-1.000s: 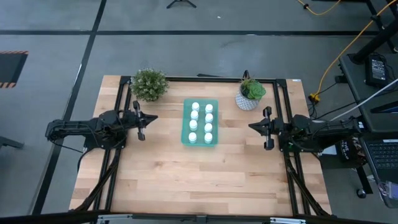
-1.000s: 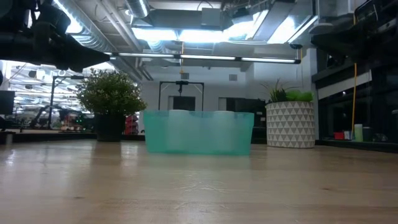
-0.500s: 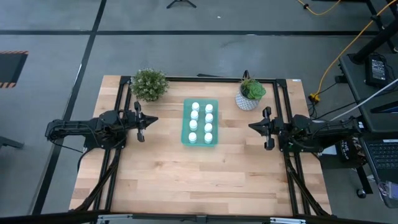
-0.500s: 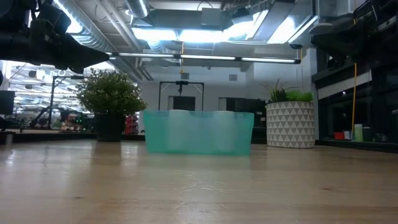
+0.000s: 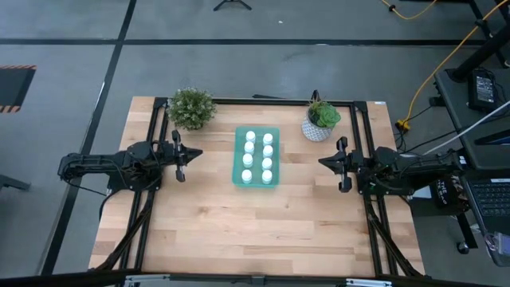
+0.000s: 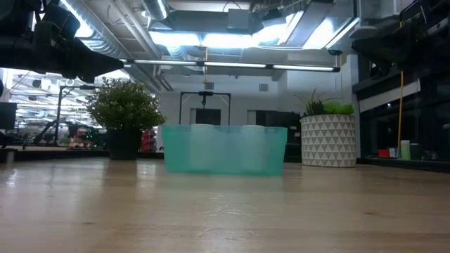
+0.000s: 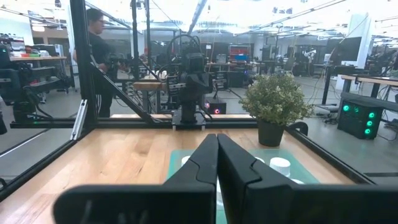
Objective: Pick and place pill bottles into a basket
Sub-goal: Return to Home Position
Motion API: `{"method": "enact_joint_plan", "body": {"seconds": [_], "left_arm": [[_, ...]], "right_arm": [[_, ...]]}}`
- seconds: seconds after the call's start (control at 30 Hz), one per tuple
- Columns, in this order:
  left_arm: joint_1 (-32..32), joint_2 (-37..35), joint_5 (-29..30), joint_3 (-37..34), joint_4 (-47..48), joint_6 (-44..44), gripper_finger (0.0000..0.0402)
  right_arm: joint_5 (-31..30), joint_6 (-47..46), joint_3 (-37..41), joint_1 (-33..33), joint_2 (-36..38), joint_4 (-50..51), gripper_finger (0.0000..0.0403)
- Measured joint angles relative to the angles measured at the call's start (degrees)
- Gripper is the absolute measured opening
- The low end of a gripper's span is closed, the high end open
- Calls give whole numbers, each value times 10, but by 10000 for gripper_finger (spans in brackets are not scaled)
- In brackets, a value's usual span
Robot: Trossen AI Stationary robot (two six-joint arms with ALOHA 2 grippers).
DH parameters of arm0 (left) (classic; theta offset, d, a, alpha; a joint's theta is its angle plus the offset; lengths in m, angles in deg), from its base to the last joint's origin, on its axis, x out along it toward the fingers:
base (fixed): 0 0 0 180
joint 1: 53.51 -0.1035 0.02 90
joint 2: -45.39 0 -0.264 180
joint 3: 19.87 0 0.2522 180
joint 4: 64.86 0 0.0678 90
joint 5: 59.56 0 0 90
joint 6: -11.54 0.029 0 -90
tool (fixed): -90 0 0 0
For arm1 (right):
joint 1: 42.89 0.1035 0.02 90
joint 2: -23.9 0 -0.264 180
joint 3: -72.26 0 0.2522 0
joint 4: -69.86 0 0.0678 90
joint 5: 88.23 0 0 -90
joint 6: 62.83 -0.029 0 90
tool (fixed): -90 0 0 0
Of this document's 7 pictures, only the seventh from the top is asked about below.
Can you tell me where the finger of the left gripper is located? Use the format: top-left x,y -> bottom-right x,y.
179,73 -> 198,94
198,73 -> 215,94

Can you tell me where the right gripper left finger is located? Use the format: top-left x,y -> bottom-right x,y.
52,133 -> 218,224

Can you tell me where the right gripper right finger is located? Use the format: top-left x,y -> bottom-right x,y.
217,133 -> 398,224

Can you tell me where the teal translucent plastic basket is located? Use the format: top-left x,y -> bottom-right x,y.
167,148 -> 321,224

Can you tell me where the black box with red light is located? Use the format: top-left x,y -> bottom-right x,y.
203,98 -> 228,115

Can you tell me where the wooden workbench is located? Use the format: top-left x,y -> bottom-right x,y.
132,79 -> 170,93

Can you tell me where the red parts shelf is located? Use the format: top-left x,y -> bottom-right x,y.
228,44 -> 251,62

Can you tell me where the bushy green potted plant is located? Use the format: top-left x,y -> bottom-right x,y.
239,73 -> 314,147

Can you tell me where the person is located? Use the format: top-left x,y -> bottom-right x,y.
72,7 -> 126,118

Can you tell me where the black computer with green lights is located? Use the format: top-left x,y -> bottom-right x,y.
336,98 -> 386,141

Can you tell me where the black monitor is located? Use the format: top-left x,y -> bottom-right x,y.
328,36 -> 364,67

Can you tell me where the desk with shelves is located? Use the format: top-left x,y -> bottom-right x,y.
9,55 -> 71,94

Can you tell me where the wooden top desk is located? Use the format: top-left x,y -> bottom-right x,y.
340,73 -> 398,106

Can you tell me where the black aluminium table frame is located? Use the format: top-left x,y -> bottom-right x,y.
0,0 -> 376,202

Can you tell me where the silver metal bracket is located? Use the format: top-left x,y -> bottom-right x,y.
70,98 -> 89,141

